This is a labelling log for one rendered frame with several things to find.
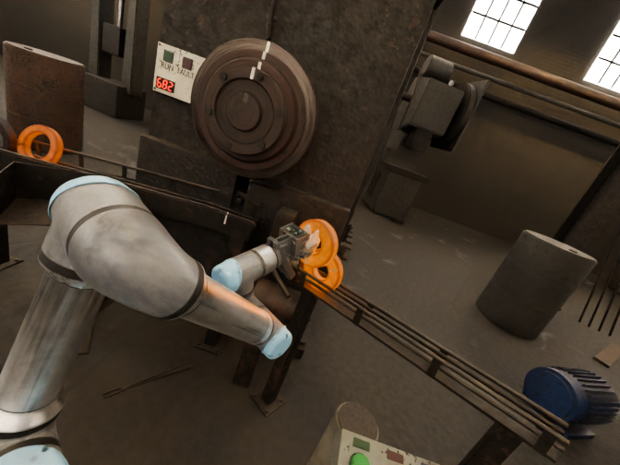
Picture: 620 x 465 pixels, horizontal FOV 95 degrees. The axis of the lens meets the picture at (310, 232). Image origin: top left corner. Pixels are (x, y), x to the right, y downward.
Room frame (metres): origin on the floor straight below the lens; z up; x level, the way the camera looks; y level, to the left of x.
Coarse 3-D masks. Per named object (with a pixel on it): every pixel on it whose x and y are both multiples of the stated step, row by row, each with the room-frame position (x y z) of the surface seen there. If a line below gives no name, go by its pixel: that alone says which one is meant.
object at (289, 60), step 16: (224, 48) 1.09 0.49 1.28; (240, 48) 1.09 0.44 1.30; (256, 48) 1.09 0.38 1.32; (272, 48) 1.09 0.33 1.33; (208, 64) 1.09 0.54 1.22; (288, 64) 1.09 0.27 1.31; (304, 80) 1.09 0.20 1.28; (192, 96) 1.09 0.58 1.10; (304, 96) 1.09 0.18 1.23; (192, 112) 1.09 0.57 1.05; (304, 128) 1.09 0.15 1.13; (208, 144) 1.09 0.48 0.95; (304, 144) 1.09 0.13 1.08; (224, 160) 1.09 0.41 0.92; (288, 160) 1.09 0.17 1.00; (256, 176) 1.09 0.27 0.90
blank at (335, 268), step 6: (336, 258) 0.90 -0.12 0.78; (330, 264) 0.89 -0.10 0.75; (336, 264) 0.88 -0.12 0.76; (306, 270) 0.93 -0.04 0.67; (312, 270) 0.92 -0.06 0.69; (330, 270) 0.89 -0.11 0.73; (336, 270) 0.88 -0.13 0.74; (342, 270) 0.89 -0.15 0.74; (306, 276) 0.93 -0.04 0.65; (318, 276) 0.92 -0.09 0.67; (330, 276) 0.88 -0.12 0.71; (336, 276) 0.87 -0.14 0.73; (342, 276) 0.89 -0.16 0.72; (324, 282) 0.89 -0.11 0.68; (330, 282) 0.88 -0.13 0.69; (336, 282) 0.87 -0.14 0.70; (324, 288) 0.88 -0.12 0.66
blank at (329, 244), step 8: (304, 224) 0.86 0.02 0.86; (312, 224) 0.85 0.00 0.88; (320, 224) 0.84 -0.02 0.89; (328, 224) 0.85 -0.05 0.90; (312, 232) 0.84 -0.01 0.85; (320, 232) 0.83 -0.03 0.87; (328, 232) 0.81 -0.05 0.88; (320, 240) 0.82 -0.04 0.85; (328, 240) 0.81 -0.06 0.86; (336, 240) 0.82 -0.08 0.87; (320, 248) 0.82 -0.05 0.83; (328, 248) 0.80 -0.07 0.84; (336, 248) 0.81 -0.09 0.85; (312, 256) 0.82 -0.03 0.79; (320, 256) 0.81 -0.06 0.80; (328, 256) 0.79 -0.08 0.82; (304, 264) 0.83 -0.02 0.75; (312, 264) 0.82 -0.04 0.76; (320, 264) 0.80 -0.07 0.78
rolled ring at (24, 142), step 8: (32, 128) 1.17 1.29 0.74; (40, 128) 1.17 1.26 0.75; (48, 128) 1.17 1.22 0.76; (24, 136) 1.15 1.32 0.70; (32, 136) 1.17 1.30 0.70; (48, 136) 1.16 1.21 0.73; (56, 136) 1.17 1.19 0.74; (24, 144) 1.14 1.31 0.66; (56, 144) 1.15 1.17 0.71; (24, 152) 1.13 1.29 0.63; (48, 152) 1.14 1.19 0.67; (56, 152) 1.14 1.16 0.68; (32, 160) 1.12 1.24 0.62; (48, 160) 1.13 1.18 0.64; (56, 160) 1.15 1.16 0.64
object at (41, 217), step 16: (0, 176) 0.76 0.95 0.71; (16, 176) 0.86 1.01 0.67; (32, 176) 0.88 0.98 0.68; (48, 176) 0.90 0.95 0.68; (64, 176) 0.93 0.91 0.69; (80, 176) 0.96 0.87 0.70; (0, 192) 0.75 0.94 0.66; (16, 192) 0.86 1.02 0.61; (32, 192) 0.88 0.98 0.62; (48, 192) 0.90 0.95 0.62; (0, 208) 0.74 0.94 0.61; (16, 208) 0.80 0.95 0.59; (32, 208) 0.83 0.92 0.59; (0, 224) 0.70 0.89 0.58; (16, 224) 0.72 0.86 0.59; (32, 224) 0.74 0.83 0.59; (48, 224) 0.76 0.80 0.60; (80, 352) 0.82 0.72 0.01
